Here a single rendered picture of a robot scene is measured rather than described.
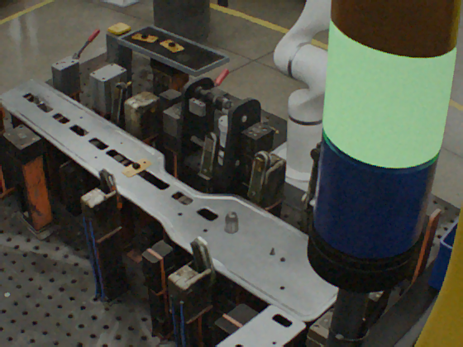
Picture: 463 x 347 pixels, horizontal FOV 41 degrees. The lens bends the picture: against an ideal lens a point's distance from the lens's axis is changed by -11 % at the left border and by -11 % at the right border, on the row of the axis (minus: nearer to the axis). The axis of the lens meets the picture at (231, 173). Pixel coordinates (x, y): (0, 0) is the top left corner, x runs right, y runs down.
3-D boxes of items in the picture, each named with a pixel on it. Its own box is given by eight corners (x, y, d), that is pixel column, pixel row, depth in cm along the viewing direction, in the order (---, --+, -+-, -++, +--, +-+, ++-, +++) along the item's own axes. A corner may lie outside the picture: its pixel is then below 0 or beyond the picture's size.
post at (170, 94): (163, 205, 216) (158, 92, 192) (174, 197, 219) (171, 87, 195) (174, 211, 213) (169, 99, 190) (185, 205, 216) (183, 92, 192)
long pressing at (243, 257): (-13, 102, 212) (-13, 98, 212) (36, 77, 226) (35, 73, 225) (307, 328, 138) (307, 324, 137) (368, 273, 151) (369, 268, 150)
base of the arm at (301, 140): (295, 140, 230) (297, 92, 218) (344, 159, 220) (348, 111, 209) (263, 168, 218) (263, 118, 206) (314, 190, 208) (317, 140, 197)
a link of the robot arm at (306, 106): (304, 100, 214) (305, 34, 200) (350, 123, 204) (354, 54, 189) (279, 114, 208) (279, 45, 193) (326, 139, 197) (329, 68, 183)
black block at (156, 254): (141, 333, 172) (129, 254, 155) (169, 314, 179) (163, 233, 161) (162, 349, 168) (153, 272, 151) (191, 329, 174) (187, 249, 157)
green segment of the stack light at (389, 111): (296, 130, 35) (303, 23, 31) (365, 87, 39) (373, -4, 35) (404, 187, 31) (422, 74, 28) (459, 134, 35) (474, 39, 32)
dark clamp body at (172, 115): (156, 219, 211) (150, 111, 188) (188, 200, 219) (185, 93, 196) (181, 235, 205) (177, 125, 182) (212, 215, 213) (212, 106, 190)
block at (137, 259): (126, 255, 197) (116, 175, 180) (157, 235, 204) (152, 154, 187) (137, 264, 194) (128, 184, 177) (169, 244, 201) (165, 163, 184)
